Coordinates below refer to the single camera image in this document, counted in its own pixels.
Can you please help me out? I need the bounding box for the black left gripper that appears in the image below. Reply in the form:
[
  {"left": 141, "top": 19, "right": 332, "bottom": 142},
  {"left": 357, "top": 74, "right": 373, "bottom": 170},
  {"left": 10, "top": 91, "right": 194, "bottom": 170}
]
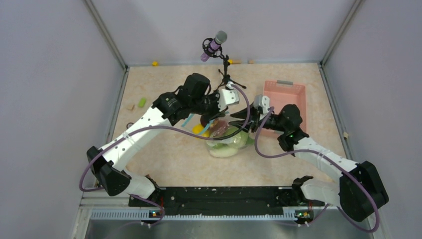
[{"left": 191, "top": 89, "right": 229, "bottom": 123}]

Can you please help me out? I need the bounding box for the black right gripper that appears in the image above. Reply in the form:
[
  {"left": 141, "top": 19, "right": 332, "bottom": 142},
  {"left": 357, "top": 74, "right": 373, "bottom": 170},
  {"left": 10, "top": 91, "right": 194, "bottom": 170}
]
[{"left": 229, "top": 102, "right": 287, "bottom": 133}]

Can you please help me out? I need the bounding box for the red apple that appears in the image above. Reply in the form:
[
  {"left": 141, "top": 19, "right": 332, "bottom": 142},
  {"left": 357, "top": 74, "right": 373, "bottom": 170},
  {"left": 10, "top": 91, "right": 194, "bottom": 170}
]
[{"left": 200, "top": 115, "right": 215, "bottom": 127}]

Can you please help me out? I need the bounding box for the green cabbage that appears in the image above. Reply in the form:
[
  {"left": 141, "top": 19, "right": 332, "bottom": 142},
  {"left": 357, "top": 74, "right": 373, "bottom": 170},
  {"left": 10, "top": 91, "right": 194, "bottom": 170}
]
[{"left": 223, "top": 131, "right": 255, "bottom": 149}]

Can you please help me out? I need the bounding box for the red grapes bunch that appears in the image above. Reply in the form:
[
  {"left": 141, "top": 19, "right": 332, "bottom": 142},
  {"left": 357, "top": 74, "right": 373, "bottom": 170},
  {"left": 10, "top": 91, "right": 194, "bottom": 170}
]
[{"left": 210, "top": 120, "right": 228, "bottom": 137}]

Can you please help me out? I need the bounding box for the yellow lemon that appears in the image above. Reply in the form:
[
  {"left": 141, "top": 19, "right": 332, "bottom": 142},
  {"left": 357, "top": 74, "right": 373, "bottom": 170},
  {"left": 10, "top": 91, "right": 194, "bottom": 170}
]
[{"left": 192, "top": 124, "right": 210, "bottom": 137}]

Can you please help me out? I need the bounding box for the clear zip bag blue zipper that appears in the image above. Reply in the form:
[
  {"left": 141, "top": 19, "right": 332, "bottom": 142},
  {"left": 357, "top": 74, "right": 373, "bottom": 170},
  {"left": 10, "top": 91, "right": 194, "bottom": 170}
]
[{"left": 181, "top": 111, "right": 253, "bottom": 153}]

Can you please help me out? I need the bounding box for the pink plastic perforated basket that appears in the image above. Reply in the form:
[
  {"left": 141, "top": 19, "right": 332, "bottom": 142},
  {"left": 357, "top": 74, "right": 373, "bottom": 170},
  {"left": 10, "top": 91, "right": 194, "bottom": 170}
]
[{"left": 263, "top": 80, "right": 307, "bottom": 132}]

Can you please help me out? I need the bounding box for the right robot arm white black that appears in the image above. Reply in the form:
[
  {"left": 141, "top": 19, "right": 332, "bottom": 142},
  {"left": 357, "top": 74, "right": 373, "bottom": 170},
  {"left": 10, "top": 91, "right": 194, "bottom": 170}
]
[{"left": 231, "top": 104, "right": 389, "bottom": 223}]

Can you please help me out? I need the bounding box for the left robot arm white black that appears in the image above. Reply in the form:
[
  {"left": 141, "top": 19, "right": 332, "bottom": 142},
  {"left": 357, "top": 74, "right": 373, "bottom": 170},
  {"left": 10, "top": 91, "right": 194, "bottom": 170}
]
[{"left": 87, "top": 73, "right": 239, "bottom": 206}]

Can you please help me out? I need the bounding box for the green toy block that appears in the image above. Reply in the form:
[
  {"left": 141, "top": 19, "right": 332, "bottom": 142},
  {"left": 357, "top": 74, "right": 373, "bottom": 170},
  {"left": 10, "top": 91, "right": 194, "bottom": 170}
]
[{"left": 137, "top": 97, "right": 147, "bottom": 108}]

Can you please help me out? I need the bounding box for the grey purple microphone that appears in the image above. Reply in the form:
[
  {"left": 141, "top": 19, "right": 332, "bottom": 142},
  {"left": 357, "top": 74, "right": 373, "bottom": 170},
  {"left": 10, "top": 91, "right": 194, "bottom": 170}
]
[{"left": 200, "top": 30, "right": 227, "bottom": 62}]

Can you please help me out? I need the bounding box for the small wooden cube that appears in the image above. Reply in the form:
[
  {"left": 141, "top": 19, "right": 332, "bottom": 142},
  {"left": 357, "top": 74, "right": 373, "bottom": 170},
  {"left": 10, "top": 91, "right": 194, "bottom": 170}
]
[{"left": 126, "top": 104, "right": 135, "bottom": 111}]

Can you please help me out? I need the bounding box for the wooden peg at wall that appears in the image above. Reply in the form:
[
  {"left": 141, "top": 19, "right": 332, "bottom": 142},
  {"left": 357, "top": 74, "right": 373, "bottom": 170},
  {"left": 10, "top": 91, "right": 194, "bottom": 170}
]
[{"left": 228, "top": 59, "right": 242, "bottom": 64}]

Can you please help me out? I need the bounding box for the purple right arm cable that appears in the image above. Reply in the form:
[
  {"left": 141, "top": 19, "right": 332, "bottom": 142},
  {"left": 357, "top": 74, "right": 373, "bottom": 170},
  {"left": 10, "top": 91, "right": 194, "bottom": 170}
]
[{"left": 254, "top": 106, "right": 381, "bottom": 234}]

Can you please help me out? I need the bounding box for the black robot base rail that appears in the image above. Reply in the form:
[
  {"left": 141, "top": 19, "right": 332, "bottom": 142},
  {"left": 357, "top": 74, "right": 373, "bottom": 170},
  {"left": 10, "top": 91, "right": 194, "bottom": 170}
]
[{"left": 128, "top": 186, "right": 325, "bottom": 217}]

